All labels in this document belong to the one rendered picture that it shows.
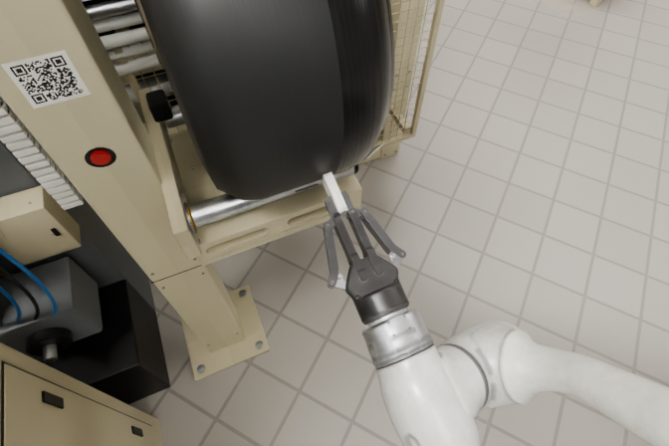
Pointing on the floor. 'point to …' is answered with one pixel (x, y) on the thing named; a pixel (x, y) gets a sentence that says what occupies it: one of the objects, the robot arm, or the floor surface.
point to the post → (102, 136)
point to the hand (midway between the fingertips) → (334, 194)
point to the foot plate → (213, 362)
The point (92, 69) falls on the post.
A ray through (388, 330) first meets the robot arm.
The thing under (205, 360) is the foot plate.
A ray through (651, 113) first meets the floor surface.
